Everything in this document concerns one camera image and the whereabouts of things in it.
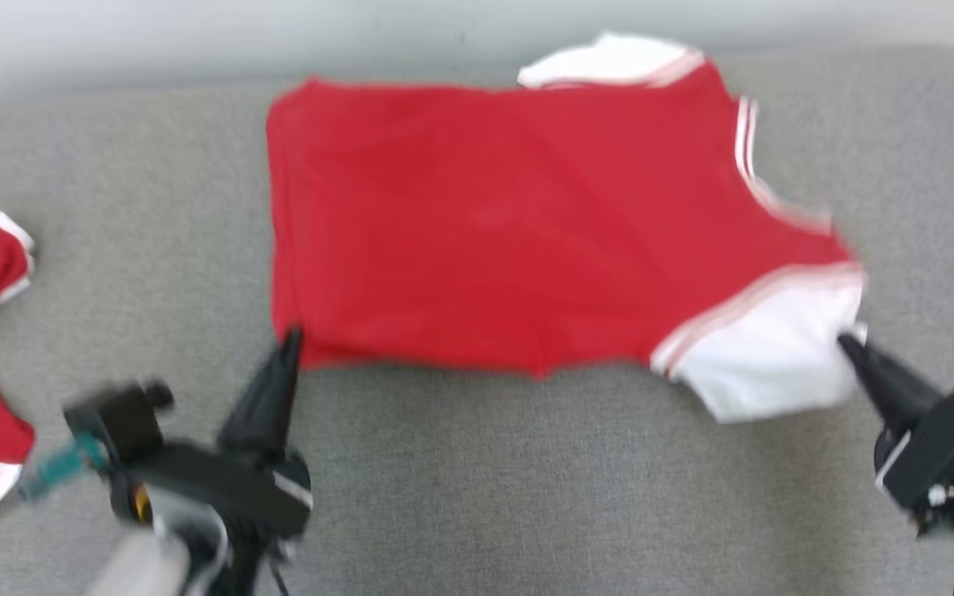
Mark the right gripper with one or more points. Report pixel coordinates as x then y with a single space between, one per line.
949 447

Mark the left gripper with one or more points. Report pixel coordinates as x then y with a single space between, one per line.
228 488

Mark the red jersey with white sleeves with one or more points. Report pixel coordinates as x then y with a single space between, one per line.
485 223

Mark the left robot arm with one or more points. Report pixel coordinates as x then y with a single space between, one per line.
154 563

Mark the grey fabric sofa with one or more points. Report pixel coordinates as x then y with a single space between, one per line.
527 480

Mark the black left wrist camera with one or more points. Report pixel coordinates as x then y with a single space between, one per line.
117 418

